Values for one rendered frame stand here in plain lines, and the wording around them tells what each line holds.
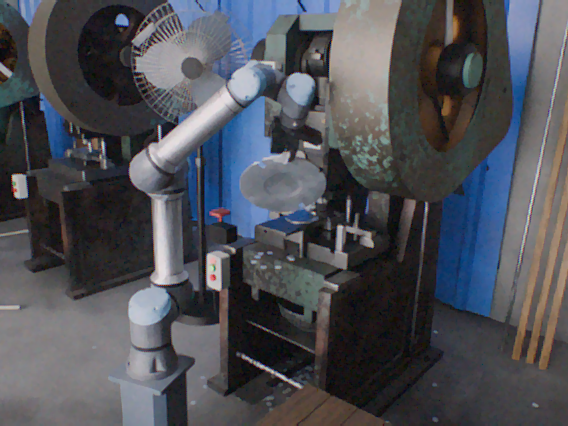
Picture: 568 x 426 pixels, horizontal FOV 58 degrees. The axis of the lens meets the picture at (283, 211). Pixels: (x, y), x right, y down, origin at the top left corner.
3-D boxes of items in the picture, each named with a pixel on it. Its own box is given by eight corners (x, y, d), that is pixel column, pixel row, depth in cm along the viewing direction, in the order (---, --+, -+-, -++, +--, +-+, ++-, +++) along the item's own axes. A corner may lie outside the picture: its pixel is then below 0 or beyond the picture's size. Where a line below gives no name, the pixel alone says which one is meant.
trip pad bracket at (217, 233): (226, 273, 206) (226, 226, 200) (210, 266, 212) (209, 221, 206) (237, 269, 210) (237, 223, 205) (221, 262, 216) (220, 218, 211)
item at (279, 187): (269, 220, 189) (269, 219, 190) (340, 194, 177) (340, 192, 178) (222, 178, 169) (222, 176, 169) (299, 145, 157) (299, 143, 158)
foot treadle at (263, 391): (253, 416, 186) (253, 404, 184) (233, 404, 192) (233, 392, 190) (345, 351, 229) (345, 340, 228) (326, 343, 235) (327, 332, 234)
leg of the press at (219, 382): (225, 398, 213) (224, 185, 187) (206, 386, 220) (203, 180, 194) (349, 319, 281) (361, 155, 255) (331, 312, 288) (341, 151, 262)
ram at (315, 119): (319, 193, 184) (323, 109, 176) (287, 186, 193) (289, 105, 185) (346, 185, 197) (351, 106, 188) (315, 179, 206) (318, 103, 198)
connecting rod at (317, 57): (323, 133, 181) (328, 30, 171) (296, 129, 188) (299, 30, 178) (355, 128, 196) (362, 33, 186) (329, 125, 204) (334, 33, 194)
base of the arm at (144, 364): (159, 386, 146) (158, 356, 143) (115, 373, 151) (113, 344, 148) (188, 359, 159) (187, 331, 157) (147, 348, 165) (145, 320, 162)
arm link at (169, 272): (142, 324, 159) (131, 148, 144) (163, 302, 173) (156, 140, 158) (178, 329, 157) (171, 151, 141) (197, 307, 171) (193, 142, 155)
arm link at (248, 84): (104, 174, 135) (242, 52, 119) (125, 166, 146) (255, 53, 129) (132, 209, 136) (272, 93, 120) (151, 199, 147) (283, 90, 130)
